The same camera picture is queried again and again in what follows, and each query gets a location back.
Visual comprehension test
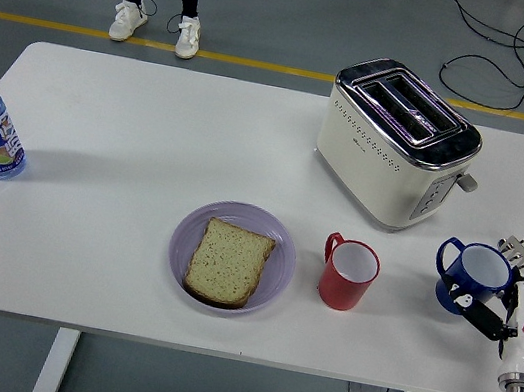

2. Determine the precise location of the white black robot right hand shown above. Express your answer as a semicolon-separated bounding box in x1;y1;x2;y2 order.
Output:
424;256;524;382

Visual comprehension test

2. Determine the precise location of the blue cup white inside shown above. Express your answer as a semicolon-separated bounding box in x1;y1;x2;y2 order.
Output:
427;234;521;325

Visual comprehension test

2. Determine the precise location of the red cup white inside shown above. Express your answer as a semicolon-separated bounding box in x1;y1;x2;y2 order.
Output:
314;230;386;318

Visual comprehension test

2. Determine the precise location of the slice of toast bread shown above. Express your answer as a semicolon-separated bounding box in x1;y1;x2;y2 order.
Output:
179;213;281;316

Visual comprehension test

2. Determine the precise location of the cream and chrome toaster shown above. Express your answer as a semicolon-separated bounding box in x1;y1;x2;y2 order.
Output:
302;48;498;247

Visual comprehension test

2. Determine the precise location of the purple round plate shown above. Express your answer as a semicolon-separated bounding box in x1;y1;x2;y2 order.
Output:
157;190;306;330

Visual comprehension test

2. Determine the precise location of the thin black floor wire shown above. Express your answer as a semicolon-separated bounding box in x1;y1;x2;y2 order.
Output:
133;0;190;37

